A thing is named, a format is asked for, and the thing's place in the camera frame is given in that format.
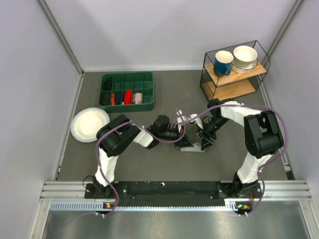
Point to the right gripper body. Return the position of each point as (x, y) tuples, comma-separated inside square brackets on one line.
[(204, 133)]

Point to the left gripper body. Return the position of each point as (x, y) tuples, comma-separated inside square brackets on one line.
[(178, 144)]

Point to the white underwear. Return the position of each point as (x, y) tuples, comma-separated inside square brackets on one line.
[(195, 148)]

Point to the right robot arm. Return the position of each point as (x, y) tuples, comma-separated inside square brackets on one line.
[(263, 139)]

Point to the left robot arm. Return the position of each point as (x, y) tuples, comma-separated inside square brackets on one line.
[(118, 134)]

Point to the pink rolled garment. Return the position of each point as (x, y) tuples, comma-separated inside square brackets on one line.
[(137, 98)]

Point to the red rolled garment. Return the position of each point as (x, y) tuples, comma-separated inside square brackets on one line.
[(128, 97)]

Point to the green compartment organizer box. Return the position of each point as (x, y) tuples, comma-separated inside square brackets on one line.
[(138, 82)]

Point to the blue mug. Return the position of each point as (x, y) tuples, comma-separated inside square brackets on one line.
[(222, 63)]

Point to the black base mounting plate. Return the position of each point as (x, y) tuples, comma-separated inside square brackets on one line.
[(175, 193)]

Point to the orange and blue rolled garment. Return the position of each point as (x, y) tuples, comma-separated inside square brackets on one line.
[(116, 98)]

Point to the white bowl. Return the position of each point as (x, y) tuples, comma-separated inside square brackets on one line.
[(245, 59)]

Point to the white paper plate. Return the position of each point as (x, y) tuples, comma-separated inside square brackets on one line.
[(87, 123)]

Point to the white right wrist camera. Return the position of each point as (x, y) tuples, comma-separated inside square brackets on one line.
[(195, 119)]

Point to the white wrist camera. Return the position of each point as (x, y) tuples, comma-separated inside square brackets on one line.
[(181, 120), (195, 119)]

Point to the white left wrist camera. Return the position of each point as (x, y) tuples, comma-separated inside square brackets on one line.
[(181, 120)]

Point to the white cable duct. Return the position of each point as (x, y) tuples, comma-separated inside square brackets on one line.
[(101, 206)]

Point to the black wire wooden shelf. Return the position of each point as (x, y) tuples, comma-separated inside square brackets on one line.
[(235, 84)]

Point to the aluminium frame rail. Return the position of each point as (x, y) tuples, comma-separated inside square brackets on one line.
[(290, 190)]

